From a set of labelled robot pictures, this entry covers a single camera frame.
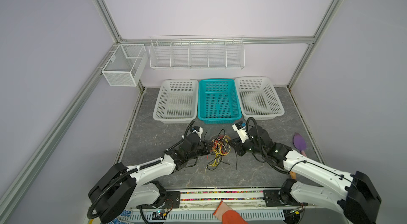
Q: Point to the right white plastic basket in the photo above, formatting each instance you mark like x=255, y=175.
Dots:
x=258, y=98

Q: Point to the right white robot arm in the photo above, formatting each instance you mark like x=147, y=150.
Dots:
x=353, y=195

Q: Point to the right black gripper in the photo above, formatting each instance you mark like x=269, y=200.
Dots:
x=239, y=144

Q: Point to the orange red glove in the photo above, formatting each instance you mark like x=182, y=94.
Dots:
x=227, y=215

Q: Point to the white mesh wall box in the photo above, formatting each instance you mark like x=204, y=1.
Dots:
x=125, y=65

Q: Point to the toy ice cream cone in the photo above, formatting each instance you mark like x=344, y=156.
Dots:
x=292, y=175

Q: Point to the white wire wall shelf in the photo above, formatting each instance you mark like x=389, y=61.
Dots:
x=206, y=52

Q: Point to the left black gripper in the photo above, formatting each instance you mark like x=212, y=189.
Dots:
x=206, y=150

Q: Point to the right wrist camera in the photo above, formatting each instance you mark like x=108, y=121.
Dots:
x=240, y=128

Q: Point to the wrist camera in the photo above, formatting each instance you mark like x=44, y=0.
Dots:
x=240, y=128
x=197, y=130

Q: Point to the white plastic basket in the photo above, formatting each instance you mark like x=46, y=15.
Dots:
x=258, y=98
x=177, y=102

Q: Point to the colourful bead strip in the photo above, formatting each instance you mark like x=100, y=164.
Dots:
x=218, y=195

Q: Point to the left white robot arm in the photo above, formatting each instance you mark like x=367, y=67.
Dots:
x=123, y=186

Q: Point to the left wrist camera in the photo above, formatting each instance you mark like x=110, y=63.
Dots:
x=197, y=130

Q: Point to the teal plastic basket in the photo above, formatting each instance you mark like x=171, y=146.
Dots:
x=218, y=101

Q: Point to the left white plastic basket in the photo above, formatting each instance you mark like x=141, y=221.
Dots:
x=177, y=102

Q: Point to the purple plastic spoon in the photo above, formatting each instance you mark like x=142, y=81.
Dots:
x=299, y=143

